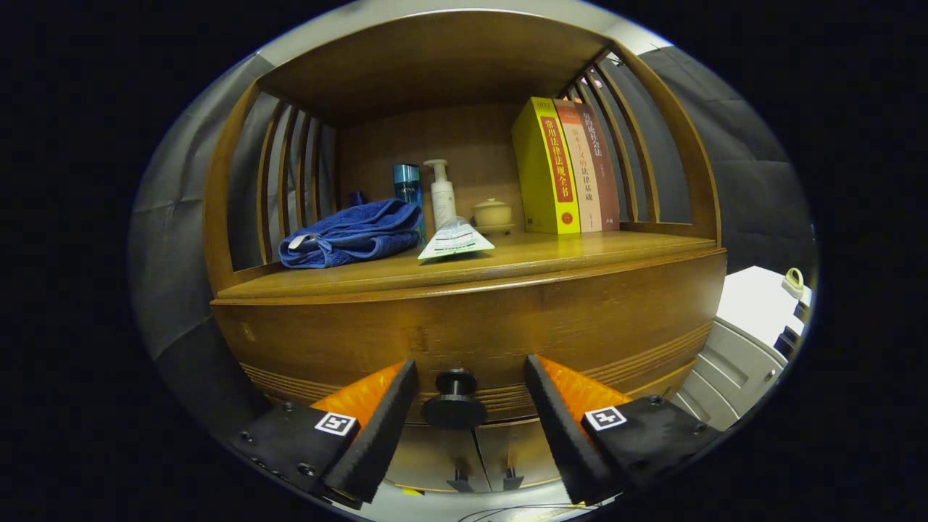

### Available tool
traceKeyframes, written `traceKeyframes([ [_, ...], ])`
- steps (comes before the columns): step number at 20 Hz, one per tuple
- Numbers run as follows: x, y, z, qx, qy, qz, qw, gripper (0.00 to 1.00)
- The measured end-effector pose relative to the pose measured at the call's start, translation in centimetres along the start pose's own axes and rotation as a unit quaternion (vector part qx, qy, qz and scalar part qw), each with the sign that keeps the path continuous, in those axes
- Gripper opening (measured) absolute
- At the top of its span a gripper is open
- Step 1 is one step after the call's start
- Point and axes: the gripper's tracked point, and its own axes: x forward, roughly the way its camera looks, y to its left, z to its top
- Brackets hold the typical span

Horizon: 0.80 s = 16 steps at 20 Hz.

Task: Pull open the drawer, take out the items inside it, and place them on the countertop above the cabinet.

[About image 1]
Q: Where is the orange book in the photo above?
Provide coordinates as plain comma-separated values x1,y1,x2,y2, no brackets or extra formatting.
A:
555,100,604,233

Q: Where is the wooden countertop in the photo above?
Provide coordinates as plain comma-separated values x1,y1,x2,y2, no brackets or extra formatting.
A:
216,231,726,300

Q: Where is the yellow book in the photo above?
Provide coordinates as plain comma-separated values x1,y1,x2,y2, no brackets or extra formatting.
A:
511,97,582,235

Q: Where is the beige lidded teacup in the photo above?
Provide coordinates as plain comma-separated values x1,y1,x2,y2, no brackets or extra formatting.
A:
471,198,517,235

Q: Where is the white storage unit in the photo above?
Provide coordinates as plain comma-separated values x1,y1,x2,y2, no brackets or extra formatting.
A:
671,266,814,433

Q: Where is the wooden cabinet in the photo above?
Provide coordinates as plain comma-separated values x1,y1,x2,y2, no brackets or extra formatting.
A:
203,9,728,495

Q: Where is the white pump bottle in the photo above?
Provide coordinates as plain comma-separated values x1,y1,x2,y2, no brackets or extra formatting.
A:
423,159,457,231

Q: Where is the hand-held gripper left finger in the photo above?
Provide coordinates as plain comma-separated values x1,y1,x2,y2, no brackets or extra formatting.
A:
231,359,419,508

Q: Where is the thin black cable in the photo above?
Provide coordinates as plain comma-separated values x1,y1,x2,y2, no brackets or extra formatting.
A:
455,502,584,522

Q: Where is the white sachet packet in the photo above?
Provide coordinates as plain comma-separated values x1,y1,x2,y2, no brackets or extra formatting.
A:
418,216,496,260

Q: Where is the wooden cabinet door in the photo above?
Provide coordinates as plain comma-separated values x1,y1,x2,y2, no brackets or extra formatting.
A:
384,423,495,494
475,417,581,492

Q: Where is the teal bottle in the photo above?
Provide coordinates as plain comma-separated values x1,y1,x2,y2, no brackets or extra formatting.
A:
393,163,427,244

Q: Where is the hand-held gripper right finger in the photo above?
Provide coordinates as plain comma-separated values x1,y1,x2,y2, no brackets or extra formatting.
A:
523,354,726,507

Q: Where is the brown book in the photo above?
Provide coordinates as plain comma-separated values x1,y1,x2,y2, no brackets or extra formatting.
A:
575,101,621,231

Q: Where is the blue towel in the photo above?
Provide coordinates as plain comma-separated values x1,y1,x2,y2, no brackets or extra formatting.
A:
278,199,423,269

